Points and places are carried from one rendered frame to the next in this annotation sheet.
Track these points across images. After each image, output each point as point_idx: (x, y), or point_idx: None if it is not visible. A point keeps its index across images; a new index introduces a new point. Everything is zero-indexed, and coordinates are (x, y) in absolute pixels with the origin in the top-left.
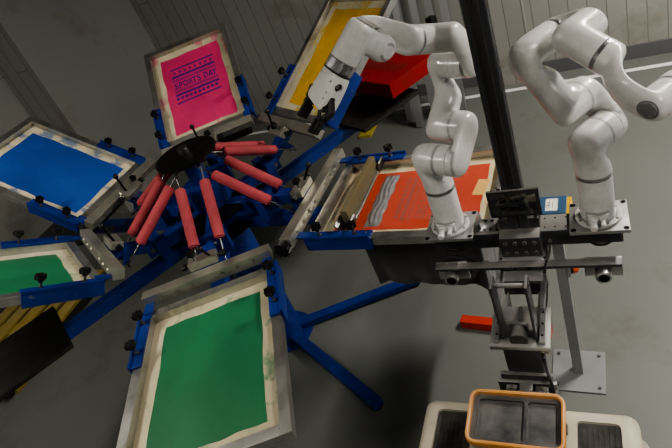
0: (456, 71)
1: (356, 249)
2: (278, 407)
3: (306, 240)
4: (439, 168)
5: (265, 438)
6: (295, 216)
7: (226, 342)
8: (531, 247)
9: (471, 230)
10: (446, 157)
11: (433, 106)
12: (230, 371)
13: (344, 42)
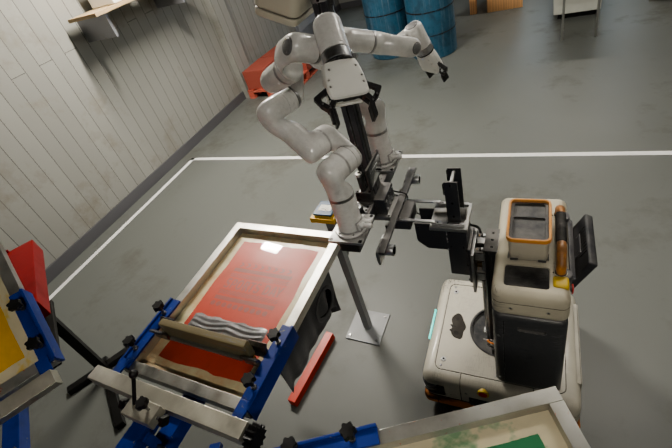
0: (296, 101)
1: (289, 355)
2: (526, 407)
3: (251, 407)
4: (353, 162)
5: (570, 417)
6: (201, 418)
7: None
8: (391, 193)
9: (365, 215)
10: (352, 150)
11: (299, 137)
12: None
13: (339, 29)
